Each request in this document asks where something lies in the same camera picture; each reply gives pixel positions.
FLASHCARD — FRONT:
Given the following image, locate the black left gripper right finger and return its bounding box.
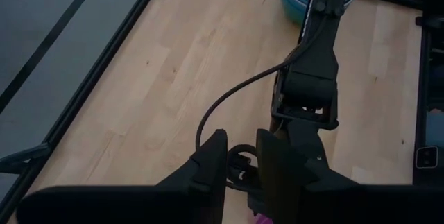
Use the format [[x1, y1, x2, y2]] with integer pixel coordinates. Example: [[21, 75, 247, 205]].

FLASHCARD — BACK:
[[255, 128, 361, 224]]

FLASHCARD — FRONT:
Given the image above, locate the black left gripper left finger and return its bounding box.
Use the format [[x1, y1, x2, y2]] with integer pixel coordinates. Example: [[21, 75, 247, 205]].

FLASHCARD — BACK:
[[156, 128, 229, 224]]

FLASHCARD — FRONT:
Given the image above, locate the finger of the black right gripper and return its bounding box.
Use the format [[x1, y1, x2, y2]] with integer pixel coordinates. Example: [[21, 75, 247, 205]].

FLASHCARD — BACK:
[[287, 119, 330, 180], [242, 168, 261, 215]]

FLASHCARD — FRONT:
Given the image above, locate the small purple plastic bowl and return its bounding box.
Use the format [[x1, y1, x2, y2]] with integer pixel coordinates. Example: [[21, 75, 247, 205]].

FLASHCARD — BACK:
[[254, 212, 275, 224]]

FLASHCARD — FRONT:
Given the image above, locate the large green plastic bowl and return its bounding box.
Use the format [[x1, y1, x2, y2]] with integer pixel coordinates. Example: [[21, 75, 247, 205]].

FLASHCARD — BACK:
[[280, 0, 358, 26]]

